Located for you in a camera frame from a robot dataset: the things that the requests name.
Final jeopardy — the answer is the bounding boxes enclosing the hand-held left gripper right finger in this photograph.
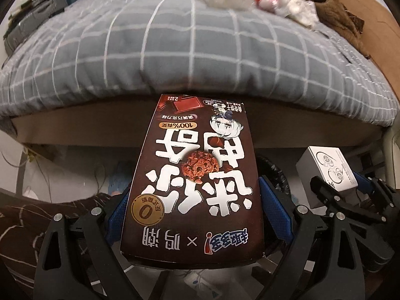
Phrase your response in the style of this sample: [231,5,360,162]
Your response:
[259,175,368,300]

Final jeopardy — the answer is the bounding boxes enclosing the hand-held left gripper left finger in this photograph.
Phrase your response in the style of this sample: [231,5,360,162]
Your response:
[33,187,140,300]

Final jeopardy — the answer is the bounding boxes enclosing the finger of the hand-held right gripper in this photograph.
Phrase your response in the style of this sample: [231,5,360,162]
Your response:
[309,175,349,217]
[353,169,400,218]

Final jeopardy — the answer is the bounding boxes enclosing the small white box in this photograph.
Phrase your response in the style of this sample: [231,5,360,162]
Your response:
[296,146,359,193]

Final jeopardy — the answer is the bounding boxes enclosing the bin with black bag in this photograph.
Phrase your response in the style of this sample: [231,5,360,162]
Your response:
[254,154,302,205]

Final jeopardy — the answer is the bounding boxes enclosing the brown cookie box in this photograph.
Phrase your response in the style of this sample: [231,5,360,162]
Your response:
[119,94,266,265]

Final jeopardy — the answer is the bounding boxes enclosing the clear plastic bag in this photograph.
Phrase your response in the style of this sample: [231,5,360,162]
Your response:
[275,0,320,28]

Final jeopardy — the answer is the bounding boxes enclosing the wooden headboard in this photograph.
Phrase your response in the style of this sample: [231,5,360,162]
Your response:
[339,0,400,101]

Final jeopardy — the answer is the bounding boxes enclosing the grey checked bed sheet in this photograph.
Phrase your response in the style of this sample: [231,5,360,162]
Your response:
[0,0,400,126]

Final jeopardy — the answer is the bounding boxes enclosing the brown plush garment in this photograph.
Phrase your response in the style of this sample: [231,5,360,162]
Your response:
[301,0,372,59]

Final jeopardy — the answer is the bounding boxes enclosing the grey suitcase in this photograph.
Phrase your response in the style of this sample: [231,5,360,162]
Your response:
[3,0,74,54]

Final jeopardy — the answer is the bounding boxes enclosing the wooden bed frame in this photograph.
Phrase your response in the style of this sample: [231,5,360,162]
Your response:
[9,86,400,152]

